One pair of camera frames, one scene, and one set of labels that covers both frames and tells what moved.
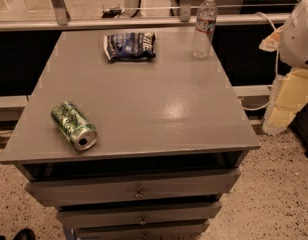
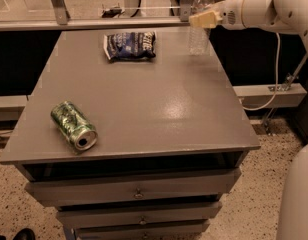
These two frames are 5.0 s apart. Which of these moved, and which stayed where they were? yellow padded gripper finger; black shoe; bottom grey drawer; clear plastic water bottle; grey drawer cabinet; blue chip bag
Moved: yellow padded gripper finger; clear plastic water bottle
Stayed: blue chip bag; bottom grey drawer; grey drawer cabinet; black shoe
